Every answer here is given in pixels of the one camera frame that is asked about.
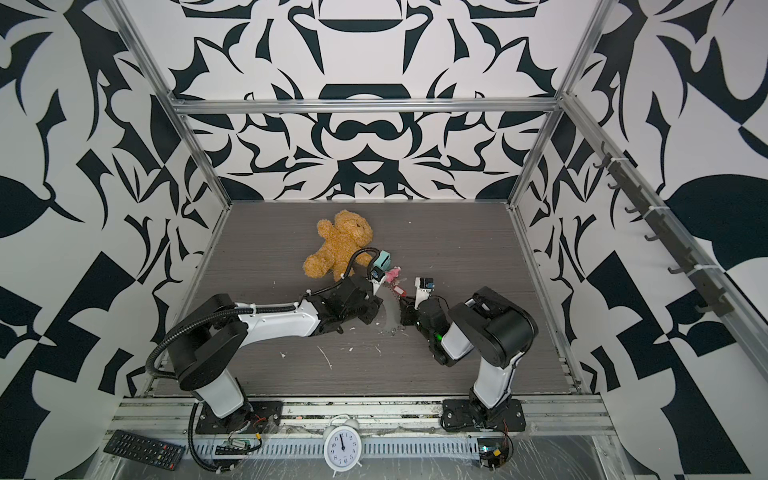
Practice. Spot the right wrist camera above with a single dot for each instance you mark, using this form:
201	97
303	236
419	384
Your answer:
424	288

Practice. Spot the green electronics module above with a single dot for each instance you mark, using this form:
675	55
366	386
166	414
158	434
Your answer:
495	456

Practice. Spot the teal toy block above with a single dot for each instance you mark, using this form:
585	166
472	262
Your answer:
382	261

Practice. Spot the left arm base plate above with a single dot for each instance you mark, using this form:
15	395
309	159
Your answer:
255	417

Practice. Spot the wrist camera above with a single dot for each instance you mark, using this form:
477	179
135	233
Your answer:
377	278
424	288

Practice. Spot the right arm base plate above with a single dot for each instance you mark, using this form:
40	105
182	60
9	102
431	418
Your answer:
460	415

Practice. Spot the brown teddy bear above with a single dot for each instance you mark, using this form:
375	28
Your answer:
342	237

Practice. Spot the white cable duct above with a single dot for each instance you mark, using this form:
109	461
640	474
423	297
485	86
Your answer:
369	447

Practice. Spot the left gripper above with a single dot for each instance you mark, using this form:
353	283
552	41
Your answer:
369	308

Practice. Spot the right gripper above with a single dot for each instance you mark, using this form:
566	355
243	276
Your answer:
407	315

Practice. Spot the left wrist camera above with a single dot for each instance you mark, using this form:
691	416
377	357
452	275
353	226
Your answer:
377	278

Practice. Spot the pink toy figure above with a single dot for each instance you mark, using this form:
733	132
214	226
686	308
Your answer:
392	275

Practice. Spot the black remote control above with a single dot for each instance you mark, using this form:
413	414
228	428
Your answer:
145	450

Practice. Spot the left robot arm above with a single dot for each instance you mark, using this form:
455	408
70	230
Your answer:
197	351

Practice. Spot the white alarm clock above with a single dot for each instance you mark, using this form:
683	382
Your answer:
342	444

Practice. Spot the small circuit board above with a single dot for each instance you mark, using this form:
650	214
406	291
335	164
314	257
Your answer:
238	447

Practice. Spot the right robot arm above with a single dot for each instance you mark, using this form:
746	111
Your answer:
492	325

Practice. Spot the red key tag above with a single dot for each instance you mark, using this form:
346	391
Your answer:
399	291

